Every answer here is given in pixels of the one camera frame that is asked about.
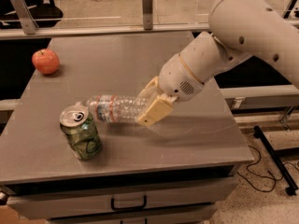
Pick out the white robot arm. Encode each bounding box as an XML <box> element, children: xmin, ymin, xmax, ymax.
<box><xmin>136</xmin><ymin>0</ymin><xmax>299</xmax><ymax>126</ymax></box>

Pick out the grey cabinet drawer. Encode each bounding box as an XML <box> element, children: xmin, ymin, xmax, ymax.
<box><xmin>7</xmin><ymin>176</ymin><xmax>237</xmax><ymax>219</ymax></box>

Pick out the lower grey drawer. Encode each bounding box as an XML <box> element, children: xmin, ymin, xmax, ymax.
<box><xmin>47</xmin><ymin>204</ymin><xmax>217</xmax><ymax>224</ymax></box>

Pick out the middle metal bracket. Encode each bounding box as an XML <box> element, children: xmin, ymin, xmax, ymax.
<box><xmin>142</xmin><ymin>0</ymin><xmax>153</xmax><ymax>30</ymax></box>

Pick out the black stand base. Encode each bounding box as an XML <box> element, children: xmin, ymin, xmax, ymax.
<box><xmin>254</xmin><ymin>126</ymin><xmax>298</xmax><ymax>196</ymax></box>

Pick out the metal bracket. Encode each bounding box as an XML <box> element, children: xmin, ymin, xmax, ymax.
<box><xmin>142</xmin><ymin>0</ymin><xmax>153</xmax><ymax>30</ymax></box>
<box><xmin>10</xmin><ymin>0</ymin><xmax>38</xmax><ymax>35</ymax></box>

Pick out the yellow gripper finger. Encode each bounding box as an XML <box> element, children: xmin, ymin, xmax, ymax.
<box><xmin>138</xmin><ymin>77</ymin><xmax>162</xmax><ymax>99</ymax></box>
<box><xmin>136</xmin><ymin>94</ymin><xmax>177</xmax><ymax>126</ymax></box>

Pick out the black drawer handle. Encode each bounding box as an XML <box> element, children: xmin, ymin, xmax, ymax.
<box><xmin>110</xmin><ymin>195</ymin><xmax>148</xmax><ymax>212</ymax></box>

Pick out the clear plastic water bottle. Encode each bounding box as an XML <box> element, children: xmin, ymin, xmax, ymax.
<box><xmin>78</xmin><ymin>94</ymin><xmax>148</xmax><ymax>123</ymax></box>

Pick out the left metal bracket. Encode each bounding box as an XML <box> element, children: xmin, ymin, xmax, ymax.
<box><xmin>10</xmin><ymin>0</ymin><xmax>38</xmax><ymax>35</ymax></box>

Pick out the green soda can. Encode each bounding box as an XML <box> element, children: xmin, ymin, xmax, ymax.
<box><xmin>60</xmin><ymin>105</ymin><xmax>102</xmax><ymax>161</ymax></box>

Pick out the red apple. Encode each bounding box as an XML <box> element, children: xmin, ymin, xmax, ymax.
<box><xmin>32</xmin><ymin>49</ymin><xmax>60</xmax><ymax>75</ymax></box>

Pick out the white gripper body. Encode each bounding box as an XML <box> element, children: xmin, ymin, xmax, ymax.
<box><xmin>158</xmin><ymin>54</ymin><xmax>204</xmax><ymax>102</ymax></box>

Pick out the black office chair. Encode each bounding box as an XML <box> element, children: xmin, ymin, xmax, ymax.
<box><xmin>0</xmin><ymin>0</ymin><xmax>64</xmax><ymax>29</ymax></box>

